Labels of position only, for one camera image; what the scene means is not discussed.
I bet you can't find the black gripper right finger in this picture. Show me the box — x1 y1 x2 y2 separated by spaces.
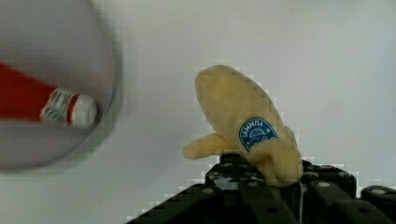
300 161 395 224

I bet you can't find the red plush ketchup bottle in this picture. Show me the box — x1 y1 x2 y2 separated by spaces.
0 63 98 128

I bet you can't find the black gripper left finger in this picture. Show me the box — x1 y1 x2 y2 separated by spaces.
126 154 299 224

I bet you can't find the yellow plush banana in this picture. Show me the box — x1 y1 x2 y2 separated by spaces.
183 65 304 188

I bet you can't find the grey round plate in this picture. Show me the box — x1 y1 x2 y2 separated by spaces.
0 0 118 172

